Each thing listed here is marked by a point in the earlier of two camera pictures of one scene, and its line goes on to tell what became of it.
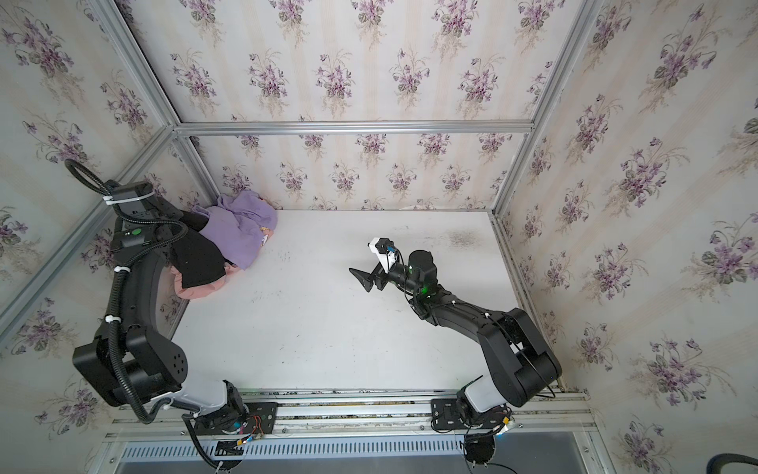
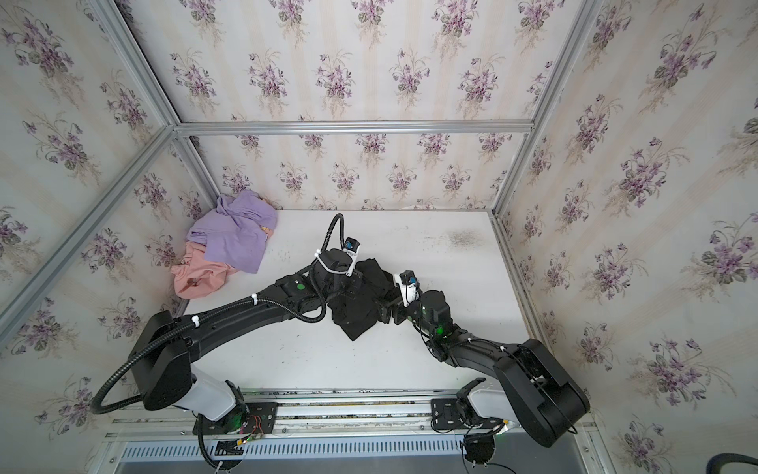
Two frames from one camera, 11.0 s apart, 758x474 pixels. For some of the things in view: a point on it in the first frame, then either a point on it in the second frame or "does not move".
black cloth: (196, 259) → (358, 311)
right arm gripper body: (379, 276) → (400, 305)
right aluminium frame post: (584, 21) does not move
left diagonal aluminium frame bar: (78, 238) does not move
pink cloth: (204, 288) does not move
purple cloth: (235, 222) does not move
